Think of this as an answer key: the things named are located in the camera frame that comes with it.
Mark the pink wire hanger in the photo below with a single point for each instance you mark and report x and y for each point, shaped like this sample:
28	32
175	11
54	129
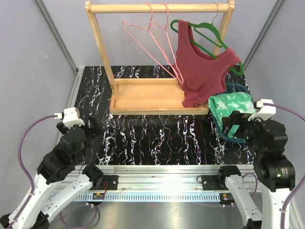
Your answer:
157	38
171	47

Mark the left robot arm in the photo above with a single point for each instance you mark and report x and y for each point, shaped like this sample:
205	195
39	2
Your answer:
37	210

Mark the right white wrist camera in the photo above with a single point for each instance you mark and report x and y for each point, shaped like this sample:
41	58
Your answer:
264	109

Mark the teal transparent plastic basin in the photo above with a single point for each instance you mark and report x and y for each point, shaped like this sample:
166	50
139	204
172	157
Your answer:
232	88

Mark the maroon tank top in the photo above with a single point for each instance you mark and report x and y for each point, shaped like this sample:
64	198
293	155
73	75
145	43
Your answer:
203	75

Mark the green tie-dye trousers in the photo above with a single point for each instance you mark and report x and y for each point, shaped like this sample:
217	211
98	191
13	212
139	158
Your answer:
222	105

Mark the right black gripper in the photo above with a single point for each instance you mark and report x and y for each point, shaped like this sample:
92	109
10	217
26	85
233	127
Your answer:
237	118

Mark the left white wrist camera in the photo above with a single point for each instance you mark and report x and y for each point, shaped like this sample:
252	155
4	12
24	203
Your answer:
70	117

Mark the aluminium mounting rail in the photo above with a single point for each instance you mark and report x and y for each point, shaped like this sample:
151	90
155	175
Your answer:
170	183

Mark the wooden clothes rack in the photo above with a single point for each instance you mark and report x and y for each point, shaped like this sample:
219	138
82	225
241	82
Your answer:
150	96

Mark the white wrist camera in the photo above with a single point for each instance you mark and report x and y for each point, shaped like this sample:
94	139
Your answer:
264	109
70	117

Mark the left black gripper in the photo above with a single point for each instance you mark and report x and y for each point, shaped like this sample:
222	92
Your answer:
96	129

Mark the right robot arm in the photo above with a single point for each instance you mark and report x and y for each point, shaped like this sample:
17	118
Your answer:
266	142

